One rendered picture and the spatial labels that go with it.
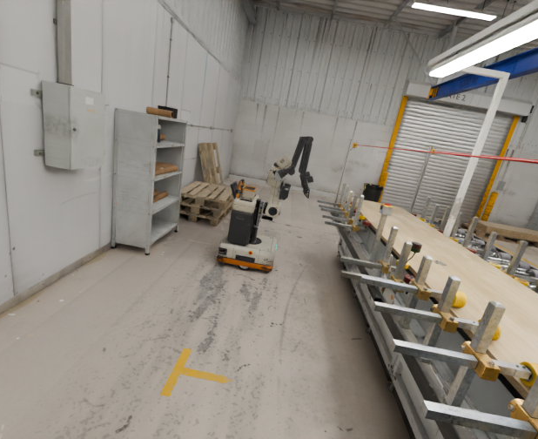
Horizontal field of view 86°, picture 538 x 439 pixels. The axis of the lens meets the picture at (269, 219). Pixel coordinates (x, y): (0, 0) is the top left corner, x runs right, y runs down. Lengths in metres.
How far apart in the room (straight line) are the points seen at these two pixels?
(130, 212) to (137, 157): 0.63
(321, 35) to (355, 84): 1.65
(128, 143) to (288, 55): 6.97
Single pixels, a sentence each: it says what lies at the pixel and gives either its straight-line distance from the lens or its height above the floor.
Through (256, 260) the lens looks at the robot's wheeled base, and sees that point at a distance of 3.40.
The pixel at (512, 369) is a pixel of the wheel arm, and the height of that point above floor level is 0.96.
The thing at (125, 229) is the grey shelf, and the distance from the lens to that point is 3.67.
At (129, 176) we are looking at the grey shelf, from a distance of 3.49.
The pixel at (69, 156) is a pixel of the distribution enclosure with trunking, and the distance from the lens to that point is 2.68.
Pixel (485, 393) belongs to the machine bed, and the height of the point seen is 0.70.
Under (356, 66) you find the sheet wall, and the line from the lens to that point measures 9.74.
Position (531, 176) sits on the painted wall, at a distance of 11.86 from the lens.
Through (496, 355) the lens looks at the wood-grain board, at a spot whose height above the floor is 0.90.
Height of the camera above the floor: 1.57
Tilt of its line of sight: 16 degrees down
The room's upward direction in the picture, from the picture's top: 10 degrees clockwise
